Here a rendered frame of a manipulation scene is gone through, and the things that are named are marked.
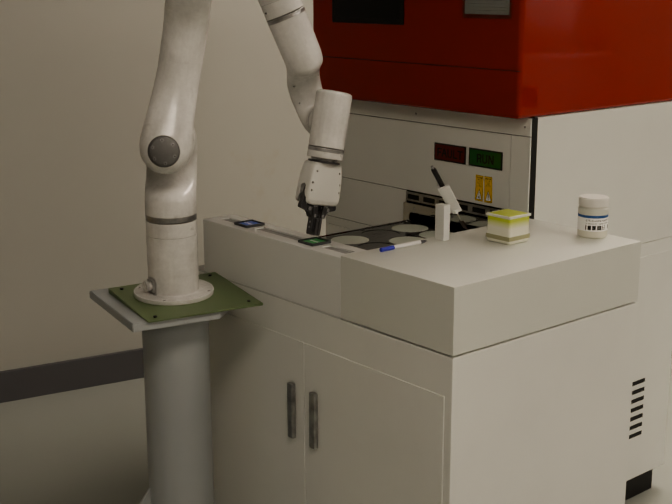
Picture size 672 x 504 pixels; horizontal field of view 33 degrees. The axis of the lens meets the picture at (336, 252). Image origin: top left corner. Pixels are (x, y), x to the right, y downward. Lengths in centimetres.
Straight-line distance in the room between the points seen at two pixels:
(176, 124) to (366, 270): 53
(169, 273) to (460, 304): 74
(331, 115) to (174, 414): 80
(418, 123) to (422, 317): 95
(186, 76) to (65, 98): 180
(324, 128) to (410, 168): 67
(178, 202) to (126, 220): 186
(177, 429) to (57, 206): 178
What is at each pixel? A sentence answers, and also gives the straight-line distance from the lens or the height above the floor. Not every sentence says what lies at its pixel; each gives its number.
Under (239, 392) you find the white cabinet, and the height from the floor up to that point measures 53.
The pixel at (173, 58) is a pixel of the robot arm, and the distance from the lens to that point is 254.
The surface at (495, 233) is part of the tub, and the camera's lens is 262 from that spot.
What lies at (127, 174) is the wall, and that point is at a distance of 441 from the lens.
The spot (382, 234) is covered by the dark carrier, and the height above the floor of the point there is 90.
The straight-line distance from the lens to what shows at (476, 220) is 301.
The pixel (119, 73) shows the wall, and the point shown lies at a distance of 436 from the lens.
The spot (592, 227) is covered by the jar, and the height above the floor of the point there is 99.
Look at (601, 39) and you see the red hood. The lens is 306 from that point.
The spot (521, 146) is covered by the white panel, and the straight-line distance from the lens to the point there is 290.
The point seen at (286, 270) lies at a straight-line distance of 264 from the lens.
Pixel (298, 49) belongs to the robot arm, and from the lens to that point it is 253.
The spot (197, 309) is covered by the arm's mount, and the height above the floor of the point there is 82.
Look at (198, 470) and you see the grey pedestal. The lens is 280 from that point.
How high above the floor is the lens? 156
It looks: 14 degrees down
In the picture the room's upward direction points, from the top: straight up
